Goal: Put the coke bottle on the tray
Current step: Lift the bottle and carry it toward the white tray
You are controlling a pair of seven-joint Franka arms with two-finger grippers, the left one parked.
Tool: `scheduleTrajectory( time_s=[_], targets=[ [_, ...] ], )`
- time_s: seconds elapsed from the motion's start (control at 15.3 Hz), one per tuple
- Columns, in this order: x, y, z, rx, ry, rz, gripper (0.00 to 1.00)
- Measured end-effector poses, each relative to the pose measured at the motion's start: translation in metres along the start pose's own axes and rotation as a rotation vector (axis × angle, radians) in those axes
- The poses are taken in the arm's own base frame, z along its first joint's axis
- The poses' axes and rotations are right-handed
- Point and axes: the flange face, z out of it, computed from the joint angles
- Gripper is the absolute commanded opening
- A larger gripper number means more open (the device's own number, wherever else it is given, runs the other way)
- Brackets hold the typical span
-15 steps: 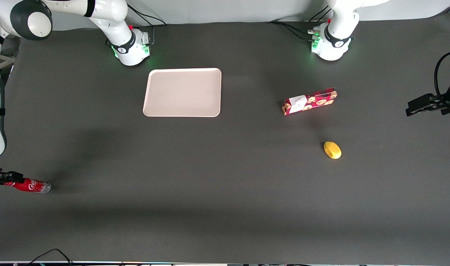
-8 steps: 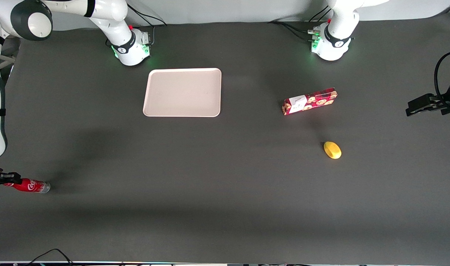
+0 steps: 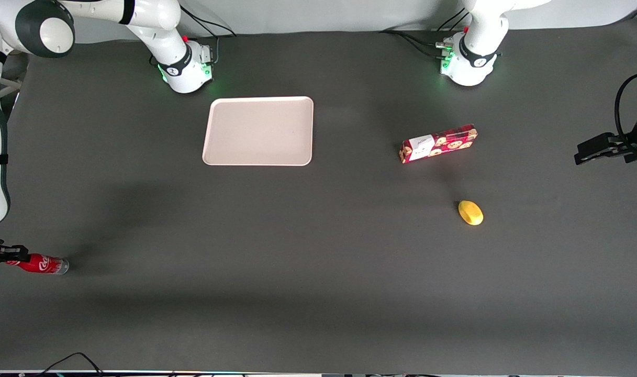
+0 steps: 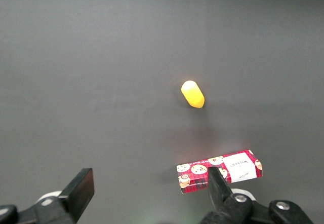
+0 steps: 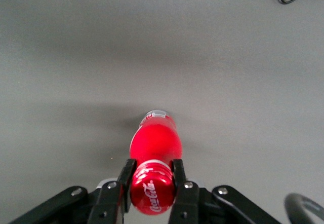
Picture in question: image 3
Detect black left gripper cable loop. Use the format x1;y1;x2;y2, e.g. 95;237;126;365
614;71;637;138

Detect red cookie box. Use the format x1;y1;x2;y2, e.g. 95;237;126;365
399;124;478;164

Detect black left arm base cables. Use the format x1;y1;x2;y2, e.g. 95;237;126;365
380;7;472;59

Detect yellow lemon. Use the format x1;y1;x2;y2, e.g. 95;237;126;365
457;200;484;226

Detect black cable at table edge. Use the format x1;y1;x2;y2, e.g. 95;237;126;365
36;352;105;377

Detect red coke bottle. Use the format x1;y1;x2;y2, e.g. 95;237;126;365
7;253;70;276

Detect pale pink rectangular tray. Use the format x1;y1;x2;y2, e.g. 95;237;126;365
202;96;315;167

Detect dark grey table cloth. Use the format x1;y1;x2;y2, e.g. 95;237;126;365
0;19;637;375

